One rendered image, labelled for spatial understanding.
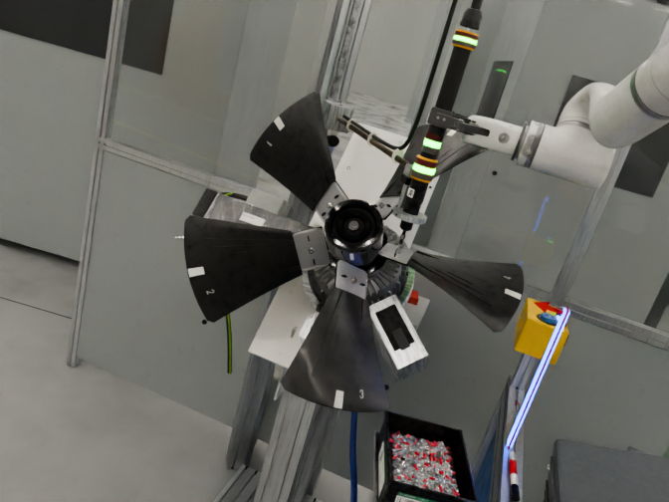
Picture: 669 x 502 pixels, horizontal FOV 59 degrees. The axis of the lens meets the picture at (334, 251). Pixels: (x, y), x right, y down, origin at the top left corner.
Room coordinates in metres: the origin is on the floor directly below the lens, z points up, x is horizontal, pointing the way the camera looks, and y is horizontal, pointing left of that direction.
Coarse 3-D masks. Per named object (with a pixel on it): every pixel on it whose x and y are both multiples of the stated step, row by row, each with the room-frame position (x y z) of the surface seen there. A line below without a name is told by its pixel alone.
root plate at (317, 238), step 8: (304, 232) 1.17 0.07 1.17; (312, 232) 1.17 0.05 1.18; (320, 232) 1.18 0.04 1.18; (296, 240) 1.17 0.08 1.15; (304, 240) 1.17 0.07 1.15; (312, 240) 1.17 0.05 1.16; (320, 240) 1.18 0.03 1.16; (296, 248) 1.17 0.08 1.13; (304, 248) 1.17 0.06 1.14; (320, 248) 1.18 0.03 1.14; (304, 256) 1.18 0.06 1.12; (312, 256) 1.18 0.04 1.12; (320, 256) 1.18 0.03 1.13; (328, 256) 1.19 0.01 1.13; (304, 264) 1.18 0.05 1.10; (312, 264) 1.18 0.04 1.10; (320, 264) 1.18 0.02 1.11; (328, 264) 1.19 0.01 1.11
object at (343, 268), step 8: (344, 264) 1.14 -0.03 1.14; (336, 272) 1.11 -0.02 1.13; (344, 272) 1.13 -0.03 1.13; (352, 272) 1.14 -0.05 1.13; (360, 272) 1.16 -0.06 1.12; (336, 280) 1.10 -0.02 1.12; (344, 280) 1.12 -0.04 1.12; (360, 280) 1.15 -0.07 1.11; (344, 288) 1.11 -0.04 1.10; (352, 288) 1.12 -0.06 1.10; (360, 288) 1.14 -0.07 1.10; (360, 296) 1.13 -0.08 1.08
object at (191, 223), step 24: (192, 216) 1.16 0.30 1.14; (192, 240) 1.14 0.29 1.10; (216, 240) 1.14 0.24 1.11; (240, 240) 1.15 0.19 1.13; (264, 240) 1.15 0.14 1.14; (288, 240) 1.16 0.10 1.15; (192, 264) 1.13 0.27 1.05; (216, 264) 1.13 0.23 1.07; (240, 264) 1.14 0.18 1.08; (264, 264) 1.15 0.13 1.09; (288, 264) 1.16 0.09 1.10; (192, 288) 1.12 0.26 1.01; (240, 288) 1.14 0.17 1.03; (264, 288) 1.15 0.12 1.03; (216, 312) 1.12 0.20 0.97
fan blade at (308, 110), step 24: (312, 96) 1.37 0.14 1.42; (288, 120) 1.37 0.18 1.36; (312, 120) 1.33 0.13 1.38; (264, 144) 1.37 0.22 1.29; (288, 144) 1.34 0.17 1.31; (312, 144) 1.31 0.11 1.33; (264, 168) 1.36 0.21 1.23; (288, 168) 1.33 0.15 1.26; (312, 168) 1.29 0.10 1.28; (312, 192) 1.28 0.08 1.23
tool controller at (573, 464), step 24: (552, 456) 0.54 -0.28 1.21; (576, 456) 0.52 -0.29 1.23; (600, 456) 0.52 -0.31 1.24; (624, 456) 0.52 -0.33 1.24; (648, 456) 0.53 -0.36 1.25; (552, 480) 0.50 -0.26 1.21; (576, 480) 0.48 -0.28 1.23; (600, 480) 0.48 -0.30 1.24; (624, 480) 0.48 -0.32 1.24; (648, 480) 0.49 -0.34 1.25
